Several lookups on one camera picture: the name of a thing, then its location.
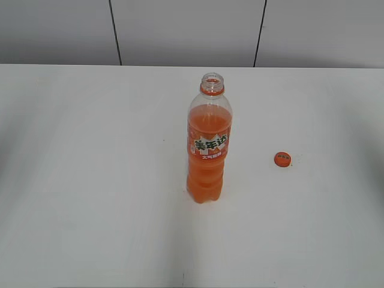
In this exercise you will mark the orange bottle cap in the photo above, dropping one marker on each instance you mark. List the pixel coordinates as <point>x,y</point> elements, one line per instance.
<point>282,159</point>

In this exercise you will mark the orange Mirinda soda bottle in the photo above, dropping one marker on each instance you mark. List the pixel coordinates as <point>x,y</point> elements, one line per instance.
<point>209,123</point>

